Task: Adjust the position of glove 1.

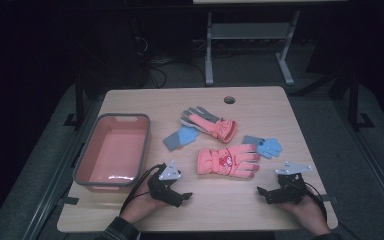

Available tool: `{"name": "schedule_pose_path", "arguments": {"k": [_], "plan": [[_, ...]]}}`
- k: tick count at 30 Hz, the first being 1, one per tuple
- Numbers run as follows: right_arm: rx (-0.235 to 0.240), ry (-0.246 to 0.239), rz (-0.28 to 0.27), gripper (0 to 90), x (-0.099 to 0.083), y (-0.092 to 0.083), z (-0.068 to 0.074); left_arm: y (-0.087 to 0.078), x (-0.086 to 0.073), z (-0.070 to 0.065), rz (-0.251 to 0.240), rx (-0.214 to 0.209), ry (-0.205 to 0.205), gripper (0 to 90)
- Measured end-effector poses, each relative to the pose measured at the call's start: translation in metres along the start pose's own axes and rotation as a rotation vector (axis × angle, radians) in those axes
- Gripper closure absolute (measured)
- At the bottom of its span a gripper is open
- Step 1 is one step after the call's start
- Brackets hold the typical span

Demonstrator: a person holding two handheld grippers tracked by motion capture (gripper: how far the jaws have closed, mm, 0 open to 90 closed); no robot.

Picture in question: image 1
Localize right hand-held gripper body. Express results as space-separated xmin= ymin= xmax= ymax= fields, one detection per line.
xmin=268 ymin=161 xmax=313 ymax=205

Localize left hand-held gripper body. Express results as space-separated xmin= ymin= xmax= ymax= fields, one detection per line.
xmin=147 ymin=160 xmax=183 ymax=202

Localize blue knit glove grey cuff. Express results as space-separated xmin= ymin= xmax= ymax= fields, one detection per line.
xmin=241 ymin=134 xmax=284 ymax=160
xmin=162 ymin=125 xmax=201 ymax=153

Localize pink ski glove red print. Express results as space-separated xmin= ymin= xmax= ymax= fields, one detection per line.
xmin=196 ymin=143 xmax=261 ymax=180

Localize pink plastic bin grey rim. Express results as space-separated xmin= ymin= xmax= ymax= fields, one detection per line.
xmin=73 ymin=112 xmax=152 ymax=193

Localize person's left hand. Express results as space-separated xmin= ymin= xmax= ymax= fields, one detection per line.
xmin=121 ymin=181 xmax=168 ymax=225

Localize black tape strip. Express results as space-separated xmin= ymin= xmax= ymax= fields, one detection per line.
xmin=57 ymin=196 xmax=80 ymax=206
xmin=319 ymin=194 xmax=339 ymax=204

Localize pink ski glove grey palm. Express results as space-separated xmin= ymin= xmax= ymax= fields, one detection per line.
xmin=179 ymin=105 xmax=238 ymax=145

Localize black metal stand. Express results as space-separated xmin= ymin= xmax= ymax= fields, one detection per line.
xmin=347 ymin=64 xmax=376 ymax=132
xmin=63 ymin=71 xmax=85 ymax=128

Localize white metal stand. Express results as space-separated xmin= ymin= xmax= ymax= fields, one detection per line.
xmin=204 ymin=9 xmax=301 ymax=87

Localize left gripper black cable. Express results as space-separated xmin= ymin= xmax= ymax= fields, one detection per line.
xmin=119 ymin=162 xmax=166 ymax=215

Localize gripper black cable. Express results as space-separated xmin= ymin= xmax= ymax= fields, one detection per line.
xmin=300 ymin=181 xmax=329 ymax=224
xmin=119 ymin=162 xmax=166 ymax=215

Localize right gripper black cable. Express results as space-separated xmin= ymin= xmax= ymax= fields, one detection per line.
xmin=300 ymin=181 xmax=329 ymax=224

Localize black floor cables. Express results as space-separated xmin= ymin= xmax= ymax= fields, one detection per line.
xmin=131 ymin=34 xmax=208 ymax=90

